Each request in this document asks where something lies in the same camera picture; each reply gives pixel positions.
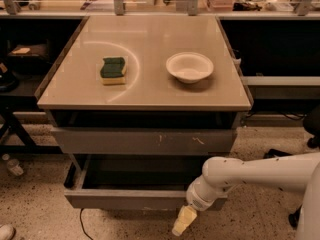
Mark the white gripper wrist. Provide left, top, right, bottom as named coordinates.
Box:
left=172, top=176, right=222, bottom=236

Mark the grey drawer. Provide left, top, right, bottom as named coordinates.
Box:
left=52, top=127, right=237, bottom=155
left=63, top=154, right=228, bottom=212

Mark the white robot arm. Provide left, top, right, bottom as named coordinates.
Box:
left=172, top=153, right=320, bottom=240

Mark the grey drawer cabinet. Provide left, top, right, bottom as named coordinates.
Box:
left=34, top=14, right=254, bottom=210

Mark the grey top drawer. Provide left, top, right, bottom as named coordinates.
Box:
left=52, top=127, right=237, bottom=155

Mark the white paper bowl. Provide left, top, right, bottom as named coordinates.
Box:
left=166, top=52, right=214, bottom=84

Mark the black office chair base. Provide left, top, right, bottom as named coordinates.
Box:
left=262, top=105, right=320, bottom=230

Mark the green and yellow sponge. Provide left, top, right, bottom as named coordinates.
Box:
left=100, top=57, right=127, bottom=85

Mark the white shoe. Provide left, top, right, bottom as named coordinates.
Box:
left=0, top=224, right=15, bottom=240

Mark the clear plastic bottle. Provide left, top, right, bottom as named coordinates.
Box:
left=2, top=154, right=24, bottom=177

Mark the dark box with note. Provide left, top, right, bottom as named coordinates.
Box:
left=7, top=44, right=49, bottom=63

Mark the black power cable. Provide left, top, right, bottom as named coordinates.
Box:
left=79, top=207, right=95, bottom=240

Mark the black side table frame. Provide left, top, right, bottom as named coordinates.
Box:
left=0, top=75, right=62, bottom=154

